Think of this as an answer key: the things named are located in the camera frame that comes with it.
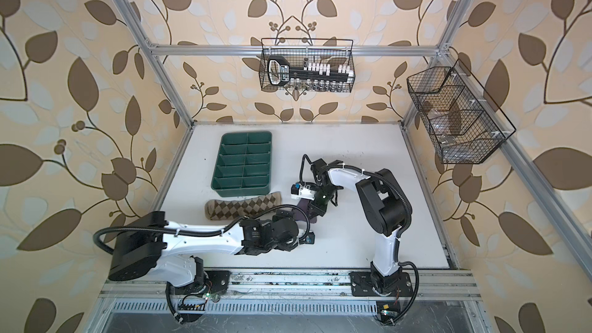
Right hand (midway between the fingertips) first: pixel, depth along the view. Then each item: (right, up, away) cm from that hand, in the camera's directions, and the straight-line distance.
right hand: (311, 216), depth 89 cm
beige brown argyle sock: (-30, +2, +2) cm, 30 cm away
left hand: (-6, +1, -8) cm, 10 cm away
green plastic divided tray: (-29, +20, +10) cm, 37 cm away
